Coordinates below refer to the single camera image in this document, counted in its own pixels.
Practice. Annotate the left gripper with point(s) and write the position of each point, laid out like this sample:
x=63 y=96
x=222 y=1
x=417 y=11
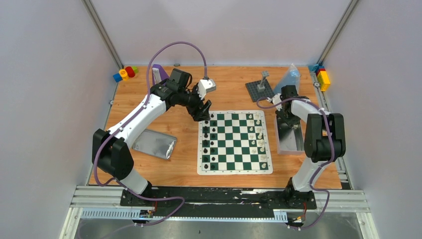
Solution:
x=199 y=107

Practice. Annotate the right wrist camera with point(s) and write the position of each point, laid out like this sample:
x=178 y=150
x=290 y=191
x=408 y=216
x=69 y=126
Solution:
x=277 y=99

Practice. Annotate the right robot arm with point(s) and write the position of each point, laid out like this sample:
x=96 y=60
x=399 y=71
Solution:
x=311 y=129

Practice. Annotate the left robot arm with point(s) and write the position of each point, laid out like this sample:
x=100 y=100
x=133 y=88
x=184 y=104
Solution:
x=111 y=148

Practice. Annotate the blue plastic bag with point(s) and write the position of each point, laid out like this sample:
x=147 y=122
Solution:
x=291 y=77

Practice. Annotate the grey lego tower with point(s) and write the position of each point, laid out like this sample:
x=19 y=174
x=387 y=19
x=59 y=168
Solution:
x=261 y=85

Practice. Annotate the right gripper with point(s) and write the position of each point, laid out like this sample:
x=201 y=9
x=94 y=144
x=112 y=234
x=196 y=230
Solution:
x=290 y=122

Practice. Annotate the yellow curved block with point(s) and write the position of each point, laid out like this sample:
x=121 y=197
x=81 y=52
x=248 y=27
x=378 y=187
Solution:
x=337 y=127

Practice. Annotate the yellow wooden cylinder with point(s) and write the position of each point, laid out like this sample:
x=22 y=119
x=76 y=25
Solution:
x=123 y=74

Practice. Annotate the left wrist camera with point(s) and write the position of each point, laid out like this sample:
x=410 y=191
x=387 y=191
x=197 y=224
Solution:
x=205 y=86

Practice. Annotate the silver tin lid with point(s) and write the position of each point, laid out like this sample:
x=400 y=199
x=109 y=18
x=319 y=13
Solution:
x=156 y=144

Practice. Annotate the green white chess board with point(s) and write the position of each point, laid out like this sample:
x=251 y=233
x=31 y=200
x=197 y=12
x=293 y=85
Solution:
x=234 y=143

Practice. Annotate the colourful lego brick stack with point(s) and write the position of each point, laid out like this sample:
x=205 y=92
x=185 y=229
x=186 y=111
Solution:
x=321 y=75

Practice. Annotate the red wooden cylinder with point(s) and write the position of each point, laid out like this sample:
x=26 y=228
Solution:
x=130 y=71

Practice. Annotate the blue wooden block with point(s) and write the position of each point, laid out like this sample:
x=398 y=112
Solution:
x=117 y=77

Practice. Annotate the silver metal tin box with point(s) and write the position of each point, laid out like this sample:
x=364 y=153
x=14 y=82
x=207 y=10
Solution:
x=290 y=140

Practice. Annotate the dark grey lego baseplate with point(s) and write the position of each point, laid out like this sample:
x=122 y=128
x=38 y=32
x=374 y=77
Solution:
x=255 y=93

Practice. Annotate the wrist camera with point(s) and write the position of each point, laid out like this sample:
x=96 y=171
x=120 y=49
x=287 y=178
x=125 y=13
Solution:
x=205 y=86
x=277 y=99

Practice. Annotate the purple metronome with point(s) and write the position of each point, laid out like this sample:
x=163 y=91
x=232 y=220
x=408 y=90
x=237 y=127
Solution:
x=159 y=74

